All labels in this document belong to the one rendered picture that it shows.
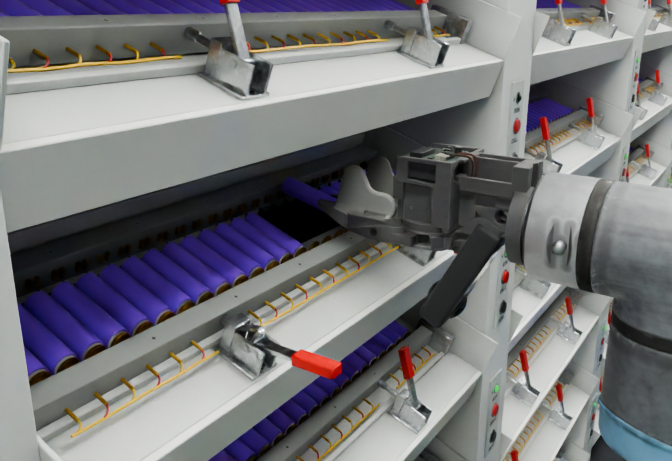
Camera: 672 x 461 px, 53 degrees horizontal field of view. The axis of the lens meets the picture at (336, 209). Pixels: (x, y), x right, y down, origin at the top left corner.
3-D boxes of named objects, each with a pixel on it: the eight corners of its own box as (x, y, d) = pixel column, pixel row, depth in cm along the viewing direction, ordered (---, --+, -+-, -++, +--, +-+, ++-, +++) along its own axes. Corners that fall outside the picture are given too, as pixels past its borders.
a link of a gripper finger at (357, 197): (319, 155, 66) (406, 166, 62) (319, 213, 68) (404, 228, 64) (302, 161, 64) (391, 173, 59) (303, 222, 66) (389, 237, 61)
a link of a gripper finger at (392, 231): (363, 203, 65) (448, 216, 61) (363, 220, 66) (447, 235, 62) (339, 215, 62) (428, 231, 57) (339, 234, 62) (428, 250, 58)
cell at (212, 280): (174, 256, 58) (228, 296, 56) (158, 262, 57) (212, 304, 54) (178, 238, 57) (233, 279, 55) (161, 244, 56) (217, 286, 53)
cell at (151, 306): (115, 279, 53) (172, 324, 51) (96, 287, 52) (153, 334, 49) (119, 260, 53) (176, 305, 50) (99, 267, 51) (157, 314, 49)
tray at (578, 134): (611, 157, 141) (644, 95, 134) (506, 236, 93) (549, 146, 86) (524, 115, 149) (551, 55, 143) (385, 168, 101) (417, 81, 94)
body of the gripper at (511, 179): (427, 141, 65) (554, 156, 58) (424, 226, 67) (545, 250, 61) (387, 155, 59) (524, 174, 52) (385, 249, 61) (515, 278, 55)
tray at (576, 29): (623, 58, 135) (658, -11, 129) (517, 88, 87) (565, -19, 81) (531, 20, 143) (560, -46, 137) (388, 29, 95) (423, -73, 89)
